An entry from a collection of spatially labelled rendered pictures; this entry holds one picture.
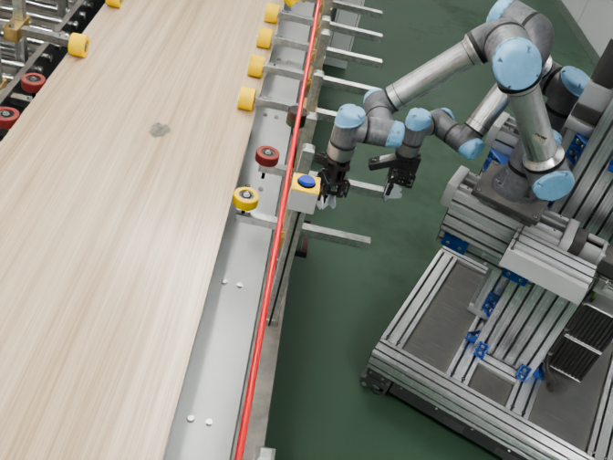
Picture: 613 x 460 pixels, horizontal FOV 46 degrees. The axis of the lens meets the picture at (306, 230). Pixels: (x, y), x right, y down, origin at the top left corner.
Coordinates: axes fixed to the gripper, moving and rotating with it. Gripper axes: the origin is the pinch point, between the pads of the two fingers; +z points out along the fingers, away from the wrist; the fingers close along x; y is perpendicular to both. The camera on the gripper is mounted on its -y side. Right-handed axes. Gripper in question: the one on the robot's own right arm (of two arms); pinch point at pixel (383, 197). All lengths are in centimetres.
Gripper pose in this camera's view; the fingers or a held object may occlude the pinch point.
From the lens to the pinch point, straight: 249.5
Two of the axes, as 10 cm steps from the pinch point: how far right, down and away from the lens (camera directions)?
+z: -2.1, 7.4, 6.4
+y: 9.7, 2.1, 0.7
